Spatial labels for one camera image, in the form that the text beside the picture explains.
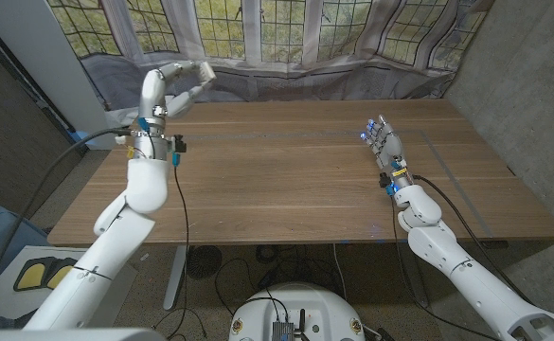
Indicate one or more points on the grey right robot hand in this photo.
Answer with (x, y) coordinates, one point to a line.
(390, 149)

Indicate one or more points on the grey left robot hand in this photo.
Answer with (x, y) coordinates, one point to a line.
(152, 97)

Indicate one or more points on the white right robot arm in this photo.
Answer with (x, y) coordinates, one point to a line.
(447, 253)

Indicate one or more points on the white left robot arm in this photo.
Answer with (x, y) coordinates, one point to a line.
(146, 184)

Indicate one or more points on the white robot shoulder cover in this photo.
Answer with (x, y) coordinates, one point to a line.
(68, 335)

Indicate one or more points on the small grey box on torso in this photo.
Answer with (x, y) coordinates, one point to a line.
(282, 330)

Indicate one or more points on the grey tape outline on table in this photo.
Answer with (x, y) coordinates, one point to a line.
(305, 134)

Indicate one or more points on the white upright panel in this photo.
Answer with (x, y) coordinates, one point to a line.
(44, 57)

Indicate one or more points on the printed window backdrop cloth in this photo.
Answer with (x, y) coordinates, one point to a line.
(276, 38)

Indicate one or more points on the black round ribbed disc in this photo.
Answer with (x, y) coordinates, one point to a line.
(204, 261)

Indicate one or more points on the white round robot torso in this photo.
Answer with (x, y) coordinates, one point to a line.
(314, 308)

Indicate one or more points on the white table leg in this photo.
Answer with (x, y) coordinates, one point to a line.
(176, 274)

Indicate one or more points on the black antenna stub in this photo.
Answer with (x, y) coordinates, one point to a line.
(302, 319)

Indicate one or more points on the yellow black foot pedal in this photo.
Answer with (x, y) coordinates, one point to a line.
(61, 275)
(32, 275)

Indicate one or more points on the blue grey seat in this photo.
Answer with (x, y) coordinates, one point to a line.
(2, 237)

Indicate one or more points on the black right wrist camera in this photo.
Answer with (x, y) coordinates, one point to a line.
(383, 180)

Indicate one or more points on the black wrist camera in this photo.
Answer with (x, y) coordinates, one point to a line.
(179, 143)
(383, 180)

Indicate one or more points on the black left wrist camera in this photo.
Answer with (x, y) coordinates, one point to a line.
(179, 143)

